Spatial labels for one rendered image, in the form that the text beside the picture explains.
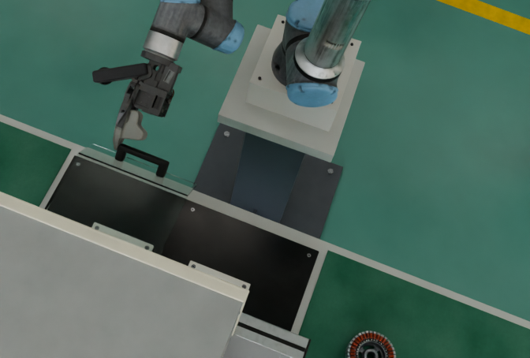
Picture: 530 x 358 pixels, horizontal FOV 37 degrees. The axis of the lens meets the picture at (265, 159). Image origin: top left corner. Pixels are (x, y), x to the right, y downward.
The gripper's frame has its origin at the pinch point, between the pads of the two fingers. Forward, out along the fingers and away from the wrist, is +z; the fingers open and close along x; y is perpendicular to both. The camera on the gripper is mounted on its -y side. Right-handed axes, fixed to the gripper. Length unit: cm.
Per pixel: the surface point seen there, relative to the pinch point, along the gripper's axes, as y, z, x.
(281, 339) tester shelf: 46, 21, -19
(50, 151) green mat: -21.2, 10.1, 29.6
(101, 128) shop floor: -34, 7, 118
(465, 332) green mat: 88, 13, 27
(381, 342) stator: 69, 22, 19
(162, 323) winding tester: 27, 20, -42
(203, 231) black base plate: 21.6, 13.9, 24.8
